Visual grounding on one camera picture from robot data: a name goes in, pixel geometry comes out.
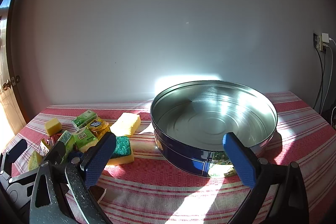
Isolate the yellow and green sponge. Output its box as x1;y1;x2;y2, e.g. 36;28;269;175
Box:
28;151;43;171

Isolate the dark green tissue packet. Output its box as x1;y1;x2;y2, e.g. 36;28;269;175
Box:
72;110;99;130

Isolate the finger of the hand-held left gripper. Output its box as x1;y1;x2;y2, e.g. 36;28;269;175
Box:
42;140;67;165
0;139;28;180

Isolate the brass door handle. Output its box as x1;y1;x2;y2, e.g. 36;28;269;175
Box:
2;74;21;89

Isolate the small yellow sponge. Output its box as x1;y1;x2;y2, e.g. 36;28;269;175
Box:
44;117;63;137

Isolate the wooden door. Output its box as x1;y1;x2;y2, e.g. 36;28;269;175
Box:
0;0;29;146

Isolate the yellow snack packet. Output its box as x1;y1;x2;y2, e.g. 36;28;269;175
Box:
87;119;111;140

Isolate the round blue cookie tin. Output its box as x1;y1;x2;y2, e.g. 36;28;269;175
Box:
150;80;279;177

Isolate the brown snack packet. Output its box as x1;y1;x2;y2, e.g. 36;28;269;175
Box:
89;185;107;204

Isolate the black cable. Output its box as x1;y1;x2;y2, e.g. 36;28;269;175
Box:
314;47;327;111

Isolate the wall socket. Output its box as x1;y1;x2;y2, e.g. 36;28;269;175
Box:
313;33;324;51

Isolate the small yellow packet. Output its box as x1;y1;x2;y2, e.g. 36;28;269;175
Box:
39;139;54;157

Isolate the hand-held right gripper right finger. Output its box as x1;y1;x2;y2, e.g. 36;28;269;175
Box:
223;132;310;224

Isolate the light green tissue packet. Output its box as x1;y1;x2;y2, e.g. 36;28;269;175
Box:
56;130;76;161
73;126;98;153

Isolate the red striped tablecloth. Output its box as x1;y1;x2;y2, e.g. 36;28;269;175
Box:
0;91;336;224

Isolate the green scouring sponge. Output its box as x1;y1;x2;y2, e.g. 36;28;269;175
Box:
106;135;135;167

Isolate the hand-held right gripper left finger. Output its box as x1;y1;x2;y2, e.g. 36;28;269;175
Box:
29;132;117;224

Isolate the large yellow sponge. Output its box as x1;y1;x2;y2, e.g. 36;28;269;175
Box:
110;112;141;138

